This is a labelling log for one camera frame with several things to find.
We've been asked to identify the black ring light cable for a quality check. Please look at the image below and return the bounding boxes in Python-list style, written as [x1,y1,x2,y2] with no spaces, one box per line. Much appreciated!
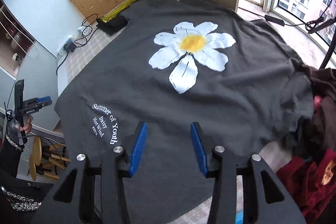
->
[247,0,336,30]

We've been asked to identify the person's left forearm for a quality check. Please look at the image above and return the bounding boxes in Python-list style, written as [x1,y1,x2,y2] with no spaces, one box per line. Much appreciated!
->
[0,126,29,177]

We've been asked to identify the black power cable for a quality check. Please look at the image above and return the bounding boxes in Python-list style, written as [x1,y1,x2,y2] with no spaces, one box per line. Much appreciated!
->
[56,13,99,76]

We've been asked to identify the person's left hand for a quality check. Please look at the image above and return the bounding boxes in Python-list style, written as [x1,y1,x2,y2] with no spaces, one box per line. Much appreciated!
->
[16,114,33,139]

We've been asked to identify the black tripod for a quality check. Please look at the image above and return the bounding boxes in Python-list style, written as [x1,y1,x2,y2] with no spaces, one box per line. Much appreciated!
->
[307,17,336,69]

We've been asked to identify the person's black knit clothing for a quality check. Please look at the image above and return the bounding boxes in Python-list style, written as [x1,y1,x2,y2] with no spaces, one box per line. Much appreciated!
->
[0,177,66,224]

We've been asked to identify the wooden stool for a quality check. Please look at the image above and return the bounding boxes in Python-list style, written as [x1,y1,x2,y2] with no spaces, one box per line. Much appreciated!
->
[28,136,71,181]

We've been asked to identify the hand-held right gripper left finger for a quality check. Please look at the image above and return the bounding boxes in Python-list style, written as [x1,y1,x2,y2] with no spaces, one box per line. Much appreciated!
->
[31,121,149,224]

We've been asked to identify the dark red garment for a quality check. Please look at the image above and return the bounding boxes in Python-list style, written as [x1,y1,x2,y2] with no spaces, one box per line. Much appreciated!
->
[276,148,336,218]

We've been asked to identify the black inline cable controller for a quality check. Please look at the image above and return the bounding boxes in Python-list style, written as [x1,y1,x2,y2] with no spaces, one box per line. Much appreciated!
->
[264,14,285,26]

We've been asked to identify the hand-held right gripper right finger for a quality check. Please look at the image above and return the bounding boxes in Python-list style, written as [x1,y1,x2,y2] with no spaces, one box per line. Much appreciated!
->
[190,122,307,224]

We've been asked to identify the brown garment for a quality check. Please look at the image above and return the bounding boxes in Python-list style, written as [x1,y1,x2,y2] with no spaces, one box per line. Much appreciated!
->
[299,64,336,161]

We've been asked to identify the white power strip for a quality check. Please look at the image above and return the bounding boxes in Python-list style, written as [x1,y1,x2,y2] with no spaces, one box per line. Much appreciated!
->
[57,26,92,56]

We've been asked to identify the grey daisy print T-shirt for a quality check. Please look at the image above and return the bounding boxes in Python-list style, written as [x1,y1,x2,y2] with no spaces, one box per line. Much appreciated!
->
[54,0,315,224]

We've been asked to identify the black folded garment yellow print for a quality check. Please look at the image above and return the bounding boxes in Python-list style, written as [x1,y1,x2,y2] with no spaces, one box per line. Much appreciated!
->
[96,0,142,36]

